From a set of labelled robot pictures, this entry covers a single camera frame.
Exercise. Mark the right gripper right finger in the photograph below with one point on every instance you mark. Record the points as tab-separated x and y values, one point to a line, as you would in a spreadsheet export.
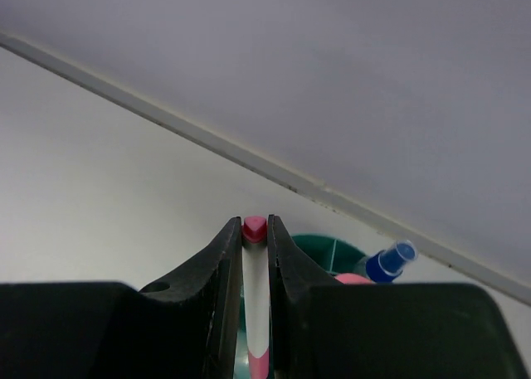
292	276

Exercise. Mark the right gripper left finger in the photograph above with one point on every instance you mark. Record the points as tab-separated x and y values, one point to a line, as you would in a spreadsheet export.
196	311

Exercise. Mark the teal round pen holder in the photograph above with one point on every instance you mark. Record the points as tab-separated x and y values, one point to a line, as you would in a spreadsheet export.
332	255

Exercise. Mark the pink capped bottle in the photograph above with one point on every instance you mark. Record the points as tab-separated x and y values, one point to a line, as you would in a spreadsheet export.
350	278

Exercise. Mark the pink white marker pen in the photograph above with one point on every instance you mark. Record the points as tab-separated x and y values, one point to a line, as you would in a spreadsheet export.
256	292

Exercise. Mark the blue spray bottle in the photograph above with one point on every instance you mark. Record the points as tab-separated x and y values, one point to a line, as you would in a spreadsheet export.
387	265

